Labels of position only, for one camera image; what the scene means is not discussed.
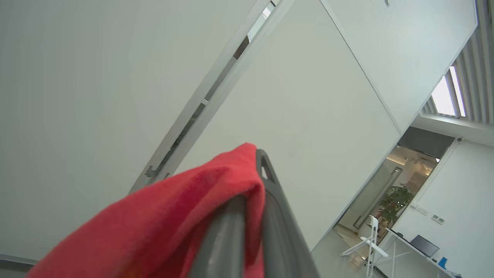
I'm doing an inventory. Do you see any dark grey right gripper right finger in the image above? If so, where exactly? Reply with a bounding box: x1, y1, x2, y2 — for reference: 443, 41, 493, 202
256, 149, 321, 278

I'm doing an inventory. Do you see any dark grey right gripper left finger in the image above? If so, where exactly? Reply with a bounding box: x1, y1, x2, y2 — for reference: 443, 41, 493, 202
188, 195, 247, 278

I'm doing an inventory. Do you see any red cloth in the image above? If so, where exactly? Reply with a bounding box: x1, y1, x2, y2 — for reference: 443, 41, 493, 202
27, 143, 267, 278

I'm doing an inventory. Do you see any white folding chair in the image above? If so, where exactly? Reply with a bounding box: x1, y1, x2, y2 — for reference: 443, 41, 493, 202
340, 215, 389, 268

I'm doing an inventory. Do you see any green potted plant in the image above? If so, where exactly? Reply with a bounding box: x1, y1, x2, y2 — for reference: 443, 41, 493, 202
379, 184, 414, 229

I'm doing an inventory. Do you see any white table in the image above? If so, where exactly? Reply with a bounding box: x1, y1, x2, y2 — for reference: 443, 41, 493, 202
375, 227, 460, 278

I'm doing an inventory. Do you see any grey laptop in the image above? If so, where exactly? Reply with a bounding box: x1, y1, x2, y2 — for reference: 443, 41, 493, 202
409, 234, 440, 258

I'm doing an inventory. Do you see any rectangular ceiling light panel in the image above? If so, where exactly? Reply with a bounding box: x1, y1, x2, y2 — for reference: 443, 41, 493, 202
431, 66, 467, 118

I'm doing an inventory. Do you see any glass door with handle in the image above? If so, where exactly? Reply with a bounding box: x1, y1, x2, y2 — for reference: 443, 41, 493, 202
339, 158, 404, 231

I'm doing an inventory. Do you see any grey aluminium partition frame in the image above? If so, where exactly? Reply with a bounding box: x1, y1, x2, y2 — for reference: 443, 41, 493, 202
129, 0, 296, 193

